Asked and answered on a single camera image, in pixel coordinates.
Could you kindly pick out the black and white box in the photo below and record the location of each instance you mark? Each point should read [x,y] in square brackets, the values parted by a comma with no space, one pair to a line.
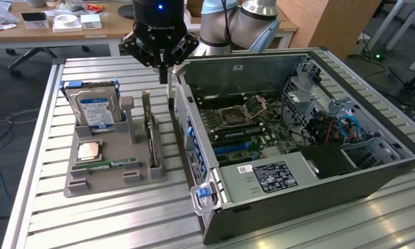
[35,19]

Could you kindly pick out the office chair base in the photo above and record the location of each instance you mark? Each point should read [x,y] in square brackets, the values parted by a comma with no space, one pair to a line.
[38,55]

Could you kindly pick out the white cube box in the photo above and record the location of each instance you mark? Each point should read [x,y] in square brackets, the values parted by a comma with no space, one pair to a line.
[91,22]

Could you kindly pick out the white label card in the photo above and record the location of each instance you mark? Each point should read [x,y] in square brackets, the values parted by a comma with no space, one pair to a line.
[3,26]

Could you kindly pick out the green RAM stick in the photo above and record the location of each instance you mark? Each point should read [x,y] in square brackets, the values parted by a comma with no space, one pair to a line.
[241,132]
[103,164]

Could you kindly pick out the hard disk with blue carrier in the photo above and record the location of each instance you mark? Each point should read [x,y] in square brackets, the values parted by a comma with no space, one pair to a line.
[94,109]

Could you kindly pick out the silver chipset heatsink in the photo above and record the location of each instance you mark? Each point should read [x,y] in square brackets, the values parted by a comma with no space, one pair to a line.
[271,151]

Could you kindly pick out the red packet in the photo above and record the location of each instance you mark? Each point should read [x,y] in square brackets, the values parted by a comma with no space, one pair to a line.
[95,8]

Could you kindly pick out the perforated metal drive cage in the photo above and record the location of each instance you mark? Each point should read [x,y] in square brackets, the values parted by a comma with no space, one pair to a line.
[301,98]

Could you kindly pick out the clear plastic bag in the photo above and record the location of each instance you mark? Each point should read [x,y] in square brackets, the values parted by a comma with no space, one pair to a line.
[0,13]

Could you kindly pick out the metal disk bay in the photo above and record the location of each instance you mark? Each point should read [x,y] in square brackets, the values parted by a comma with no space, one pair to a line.
[370,153]

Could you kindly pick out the PCIe expansion slot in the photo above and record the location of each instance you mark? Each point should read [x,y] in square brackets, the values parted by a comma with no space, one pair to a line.
[231,147]
[234,153]

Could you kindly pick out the grey power supply unit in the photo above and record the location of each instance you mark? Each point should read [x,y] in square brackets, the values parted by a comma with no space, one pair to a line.
[281,179]

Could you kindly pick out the green motherboard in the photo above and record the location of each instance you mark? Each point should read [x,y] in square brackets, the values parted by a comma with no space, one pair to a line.
[273,135]

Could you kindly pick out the graphics card with metal bracket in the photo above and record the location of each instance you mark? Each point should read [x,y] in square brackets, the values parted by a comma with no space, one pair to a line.
[153,145]

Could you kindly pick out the grey cup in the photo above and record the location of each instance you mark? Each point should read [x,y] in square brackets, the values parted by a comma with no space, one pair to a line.
[36,3]

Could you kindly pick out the dark grey PC case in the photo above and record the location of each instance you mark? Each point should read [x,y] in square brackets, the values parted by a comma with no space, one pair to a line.
[298,207]

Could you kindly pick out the white tape roll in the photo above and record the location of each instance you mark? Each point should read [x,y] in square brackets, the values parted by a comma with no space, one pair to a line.
[64,19]

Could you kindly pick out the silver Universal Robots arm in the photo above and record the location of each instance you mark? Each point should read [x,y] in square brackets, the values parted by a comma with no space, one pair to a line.
[222,26]

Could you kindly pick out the grey parts rack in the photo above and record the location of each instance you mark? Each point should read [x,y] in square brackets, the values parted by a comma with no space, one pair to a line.
[118,153]

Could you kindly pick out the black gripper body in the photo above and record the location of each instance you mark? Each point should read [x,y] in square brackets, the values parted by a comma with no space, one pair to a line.
[159,28]

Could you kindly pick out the wooden cabinet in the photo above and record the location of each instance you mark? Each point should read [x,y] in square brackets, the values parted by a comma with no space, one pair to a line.
[332,26]

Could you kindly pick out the white table frame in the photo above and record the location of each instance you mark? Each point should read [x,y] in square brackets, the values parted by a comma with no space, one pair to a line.
[401,23]

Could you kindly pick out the black RAM slots bank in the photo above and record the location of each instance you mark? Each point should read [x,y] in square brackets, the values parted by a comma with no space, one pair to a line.
[222,99]
[213,131]

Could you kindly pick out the flat white box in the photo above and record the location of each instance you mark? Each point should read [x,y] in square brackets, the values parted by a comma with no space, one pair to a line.
[67,28]

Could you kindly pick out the stack of papers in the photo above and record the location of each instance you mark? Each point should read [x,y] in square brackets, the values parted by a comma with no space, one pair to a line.
[194,24]

